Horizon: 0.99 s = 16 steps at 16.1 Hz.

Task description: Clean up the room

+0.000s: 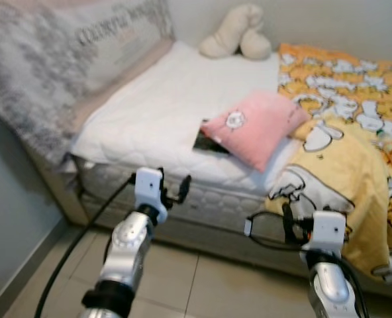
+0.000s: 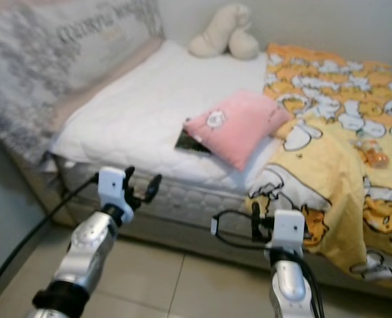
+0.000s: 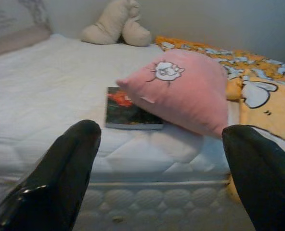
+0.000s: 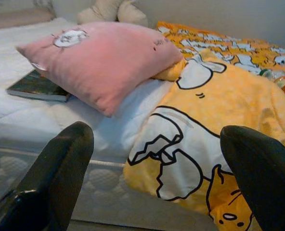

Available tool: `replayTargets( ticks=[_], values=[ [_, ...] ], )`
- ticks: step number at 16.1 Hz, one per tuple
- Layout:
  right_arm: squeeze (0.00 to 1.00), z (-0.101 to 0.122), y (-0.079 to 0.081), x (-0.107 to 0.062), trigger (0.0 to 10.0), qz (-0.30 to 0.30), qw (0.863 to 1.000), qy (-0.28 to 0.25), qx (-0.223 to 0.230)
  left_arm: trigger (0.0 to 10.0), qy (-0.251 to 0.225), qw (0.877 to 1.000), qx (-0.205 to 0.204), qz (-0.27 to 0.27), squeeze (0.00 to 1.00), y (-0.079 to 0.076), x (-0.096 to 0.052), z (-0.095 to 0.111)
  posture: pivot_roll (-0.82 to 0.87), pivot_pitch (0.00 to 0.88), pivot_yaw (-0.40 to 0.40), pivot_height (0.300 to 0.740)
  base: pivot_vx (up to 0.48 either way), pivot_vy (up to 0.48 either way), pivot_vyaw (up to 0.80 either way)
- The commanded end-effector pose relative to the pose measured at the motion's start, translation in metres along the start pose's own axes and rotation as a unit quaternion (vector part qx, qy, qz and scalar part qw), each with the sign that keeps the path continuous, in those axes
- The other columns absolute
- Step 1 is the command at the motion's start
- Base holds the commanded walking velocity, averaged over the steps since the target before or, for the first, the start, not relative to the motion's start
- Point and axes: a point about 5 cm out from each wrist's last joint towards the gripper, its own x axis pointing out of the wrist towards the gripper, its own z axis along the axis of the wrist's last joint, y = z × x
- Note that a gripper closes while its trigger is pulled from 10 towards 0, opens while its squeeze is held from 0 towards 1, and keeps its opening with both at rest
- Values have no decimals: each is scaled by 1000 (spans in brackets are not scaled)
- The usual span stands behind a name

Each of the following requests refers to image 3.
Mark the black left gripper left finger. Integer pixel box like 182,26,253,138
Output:
0,119,102,231

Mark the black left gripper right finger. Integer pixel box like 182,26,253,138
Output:
222,124,285,231

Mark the pink pillow with cartoon print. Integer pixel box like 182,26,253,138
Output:
116,49,230,139

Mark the orange cartoon print blanket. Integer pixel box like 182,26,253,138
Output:
155,35,285,205

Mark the dark paperback book red cover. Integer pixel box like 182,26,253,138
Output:
105,86,164,130

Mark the white quilted mattress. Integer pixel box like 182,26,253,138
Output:
0,33,242,231

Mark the beige plush toy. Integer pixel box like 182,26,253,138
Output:
81,0,152,47

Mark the grey ornament patterned duvet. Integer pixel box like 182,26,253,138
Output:
0,0,53,58

